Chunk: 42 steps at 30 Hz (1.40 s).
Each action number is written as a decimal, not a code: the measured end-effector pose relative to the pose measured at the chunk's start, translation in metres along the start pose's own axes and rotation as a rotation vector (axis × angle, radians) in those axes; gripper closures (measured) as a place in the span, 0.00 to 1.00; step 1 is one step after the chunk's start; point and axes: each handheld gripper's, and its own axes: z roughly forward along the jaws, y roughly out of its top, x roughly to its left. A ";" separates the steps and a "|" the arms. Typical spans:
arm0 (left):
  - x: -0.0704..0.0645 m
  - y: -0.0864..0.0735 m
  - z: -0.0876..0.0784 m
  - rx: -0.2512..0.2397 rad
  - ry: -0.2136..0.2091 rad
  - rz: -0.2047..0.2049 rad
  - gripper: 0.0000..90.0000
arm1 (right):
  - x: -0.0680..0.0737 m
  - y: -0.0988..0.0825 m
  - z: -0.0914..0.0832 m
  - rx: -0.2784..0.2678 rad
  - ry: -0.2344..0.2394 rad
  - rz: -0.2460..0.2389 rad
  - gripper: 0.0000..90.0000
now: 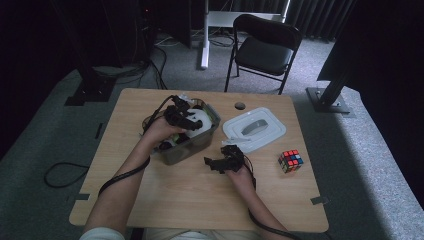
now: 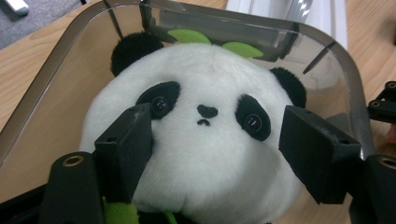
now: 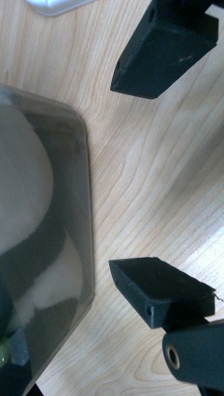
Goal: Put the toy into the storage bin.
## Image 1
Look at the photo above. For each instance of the white storage box lid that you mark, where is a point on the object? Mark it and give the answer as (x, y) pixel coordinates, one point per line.
(266, 125)

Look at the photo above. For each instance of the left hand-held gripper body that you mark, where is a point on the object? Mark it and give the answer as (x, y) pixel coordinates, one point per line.
(176, 115)

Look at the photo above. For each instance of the person's left hand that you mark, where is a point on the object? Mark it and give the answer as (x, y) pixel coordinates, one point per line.
(158, 131)

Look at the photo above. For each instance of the white desk frame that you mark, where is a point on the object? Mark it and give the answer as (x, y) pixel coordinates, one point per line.
(206, 40)

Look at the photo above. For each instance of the clear plastic storage box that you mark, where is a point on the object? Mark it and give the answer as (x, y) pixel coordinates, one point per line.
(190, 148)

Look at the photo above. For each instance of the black stand with base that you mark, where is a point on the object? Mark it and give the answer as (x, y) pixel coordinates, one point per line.
(328, 100)
(91, 90)

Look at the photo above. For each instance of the black folding chair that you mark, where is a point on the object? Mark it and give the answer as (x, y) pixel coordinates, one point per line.
(265, 55)

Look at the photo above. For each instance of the person's right hand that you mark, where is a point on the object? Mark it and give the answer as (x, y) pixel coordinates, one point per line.
(243, 180)

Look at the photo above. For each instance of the dark pleated curtain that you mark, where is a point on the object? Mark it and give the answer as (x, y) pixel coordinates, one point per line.
(316, 16)

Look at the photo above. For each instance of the person's beige trousers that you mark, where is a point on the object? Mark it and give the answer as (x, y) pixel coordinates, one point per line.
(200, 235)

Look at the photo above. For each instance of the panda plush toy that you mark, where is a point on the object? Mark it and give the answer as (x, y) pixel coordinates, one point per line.
(201, 118)

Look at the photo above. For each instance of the colourful puzzle cube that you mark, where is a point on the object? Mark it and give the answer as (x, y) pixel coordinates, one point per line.
(290, 161)

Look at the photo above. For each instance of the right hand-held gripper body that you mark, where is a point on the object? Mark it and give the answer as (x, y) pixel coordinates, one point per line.
(233, 160)

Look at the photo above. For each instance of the grey tape strip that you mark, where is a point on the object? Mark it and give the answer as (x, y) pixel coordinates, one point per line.
(320, 200)
(82, 196)

